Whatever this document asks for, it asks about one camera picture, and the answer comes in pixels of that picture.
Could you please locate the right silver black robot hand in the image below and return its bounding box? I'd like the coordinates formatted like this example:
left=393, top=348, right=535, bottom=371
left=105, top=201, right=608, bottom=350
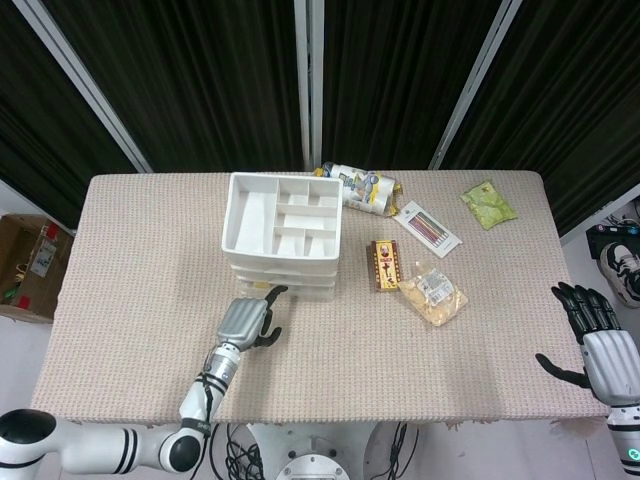
left=534, top=281, right=640, bottom=406

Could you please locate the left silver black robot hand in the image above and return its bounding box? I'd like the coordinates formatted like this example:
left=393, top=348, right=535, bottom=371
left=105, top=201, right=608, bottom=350
left=214, top=285, right=290, bottom=351

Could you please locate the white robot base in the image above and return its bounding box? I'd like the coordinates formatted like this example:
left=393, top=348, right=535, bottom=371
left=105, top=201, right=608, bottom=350
left=247, top=420, right=381, bottom=480

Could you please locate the white plastic drawer cabinet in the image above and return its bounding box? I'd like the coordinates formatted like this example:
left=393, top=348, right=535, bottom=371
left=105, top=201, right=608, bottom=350
left=220, top=172, right=345, bottom=303

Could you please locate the black white sneaker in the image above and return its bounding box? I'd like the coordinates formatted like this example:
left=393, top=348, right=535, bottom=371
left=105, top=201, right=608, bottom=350
left=599, top=242, right=640, bottom=308

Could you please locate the beige waffle tablecloth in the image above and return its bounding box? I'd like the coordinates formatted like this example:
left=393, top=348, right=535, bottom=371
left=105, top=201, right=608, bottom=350
left=29, top=170, right=610, bottom=431

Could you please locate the black device box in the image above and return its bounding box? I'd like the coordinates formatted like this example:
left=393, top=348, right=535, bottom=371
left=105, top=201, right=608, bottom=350
left=585, top=224, right=640, bottom=261

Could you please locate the red yellow carton box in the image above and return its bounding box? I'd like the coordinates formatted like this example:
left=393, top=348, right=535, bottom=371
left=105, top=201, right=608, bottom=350
left=369, top=239, right=405, bottom=294

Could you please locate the white printed snack bag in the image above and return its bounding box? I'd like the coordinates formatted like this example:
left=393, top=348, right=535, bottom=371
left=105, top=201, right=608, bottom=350
left=313, top=160, right=404, bottom=217

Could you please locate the clear bag of beige flakes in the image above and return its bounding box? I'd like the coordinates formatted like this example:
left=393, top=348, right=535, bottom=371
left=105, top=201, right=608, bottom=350
left=397, top=259, right=470, bottom=328

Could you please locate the green snack packet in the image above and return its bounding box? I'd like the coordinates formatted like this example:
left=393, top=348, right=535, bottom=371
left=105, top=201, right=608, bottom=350
left=459, top=182, right=519, bottom=231

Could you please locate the white coloured pencil pack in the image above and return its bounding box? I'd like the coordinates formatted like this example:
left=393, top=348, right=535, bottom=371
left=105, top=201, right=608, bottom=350
left=392, top=200, right=464, bottom=260

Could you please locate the brown cardboard box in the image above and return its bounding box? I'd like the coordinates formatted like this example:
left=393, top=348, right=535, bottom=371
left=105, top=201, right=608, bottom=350
left=0, top=214, right=76, bottom=324

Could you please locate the black pleated curtain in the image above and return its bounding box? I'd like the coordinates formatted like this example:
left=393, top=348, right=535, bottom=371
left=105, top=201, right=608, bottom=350
left=0, top=0, right=640, bottom=237

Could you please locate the black cable bundle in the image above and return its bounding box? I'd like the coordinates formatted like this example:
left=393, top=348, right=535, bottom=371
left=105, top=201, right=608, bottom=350
left=372, top=422, right=422, bottom=480
left=209, top=422, right=266, bottom=480

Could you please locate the grey metal frame post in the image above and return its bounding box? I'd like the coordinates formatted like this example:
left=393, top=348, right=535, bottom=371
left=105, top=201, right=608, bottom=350
left=12, top=0, right=152, bottom=174
left=428, top=0, right=525, bottom=171
left=293, top=0, right=325, bottom=171

